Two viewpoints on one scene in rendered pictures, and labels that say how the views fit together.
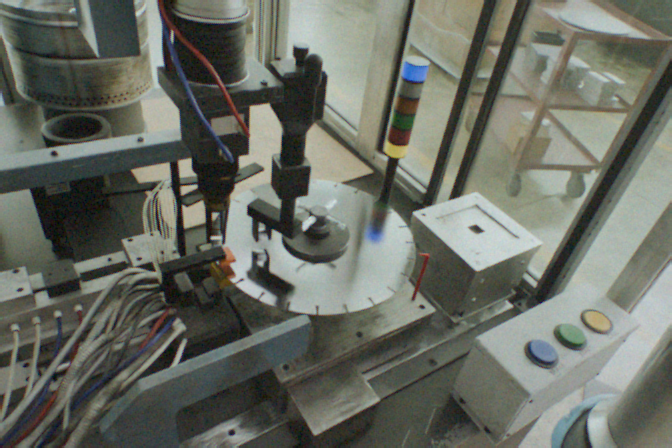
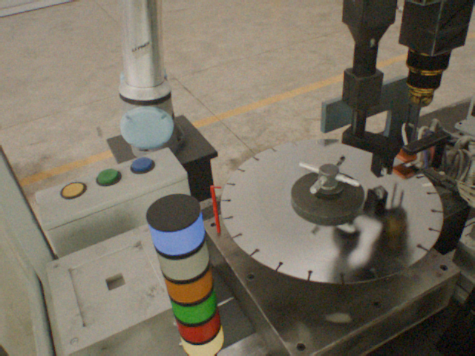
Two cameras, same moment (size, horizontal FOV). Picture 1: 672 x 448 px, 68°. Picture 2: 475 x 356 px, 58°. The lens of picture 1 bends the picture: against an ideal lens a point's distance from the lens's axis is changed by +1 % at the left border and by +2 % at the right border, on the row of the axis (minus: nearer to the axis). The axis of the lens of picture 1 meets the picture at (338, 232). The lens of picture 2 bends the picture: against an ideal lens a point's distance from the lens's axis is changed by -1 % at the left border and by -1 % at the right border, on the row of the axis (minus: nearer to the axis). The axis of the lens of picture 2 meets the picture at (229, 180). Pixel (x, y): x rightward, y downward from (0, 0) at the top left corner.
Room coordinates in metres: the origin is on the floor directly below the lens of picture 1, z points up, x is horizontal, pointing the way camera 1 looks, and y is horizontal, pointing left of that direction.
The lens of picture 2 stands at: (1.13, 0.03, 1.39)
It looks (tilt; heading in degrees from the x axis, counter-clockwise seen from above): 38 degrees down; 196
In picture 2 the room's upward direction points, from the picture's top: 7 degrees counter-clockwise
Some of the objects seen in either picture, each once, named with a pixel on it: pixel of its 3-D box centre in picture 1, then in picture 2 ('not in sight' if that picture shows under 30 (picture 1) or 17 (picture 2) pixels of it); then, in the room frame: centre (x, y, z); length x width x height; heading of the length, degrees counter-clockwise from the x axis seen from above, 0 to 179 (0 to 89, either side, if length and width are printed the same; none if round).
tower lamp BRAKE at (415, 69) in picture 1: (415, 68); (176, 224); (0.89, -0.09, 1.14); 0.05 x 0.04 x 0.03; 39
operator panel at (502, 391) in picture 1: (543, 358); (120, 211); (0.55, -0.38, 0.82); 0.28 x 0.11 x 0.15; 129
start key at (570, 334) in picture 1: (570, 337); (108, 178); (0.54, -0.38, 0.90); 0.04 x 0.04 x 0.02
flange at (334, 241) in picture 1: (316, 230); (327, 190); (0.61, 0.03, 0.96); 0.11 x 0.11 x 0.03
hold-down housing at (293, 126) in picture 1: (294, 127); (367, 38); (0.55, 0.07, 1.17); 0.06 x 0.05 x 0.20; 120
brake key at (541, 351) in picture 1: (541, 354); (142, 166); (0.49, -0.33, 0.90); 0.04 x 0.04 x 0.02
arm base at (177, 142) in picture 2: not in sight; (155, 129); (0.19, -0.43, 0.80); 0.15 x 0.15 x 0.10
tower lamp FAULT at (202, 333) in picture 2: (400, 132); (197, 315); (0.89, -0.09, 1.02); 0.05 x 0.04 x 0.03; 39
